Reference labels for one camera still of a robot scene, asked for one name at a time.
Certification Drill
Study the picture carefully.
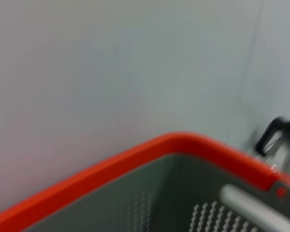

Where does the grey perforated storage bin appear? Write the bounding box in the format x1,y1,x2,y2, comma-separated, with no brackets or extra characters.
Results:
21,153,290,232

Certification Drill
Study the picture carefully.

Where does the clear glass pitcher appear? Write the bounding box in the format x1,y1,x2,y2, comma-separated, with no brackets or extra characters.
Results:
255,116,290,174

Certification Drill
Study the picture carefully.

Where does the orange bin handle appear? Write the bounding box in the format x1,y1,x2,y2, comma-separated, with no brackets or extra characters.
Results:
0,131,290,232

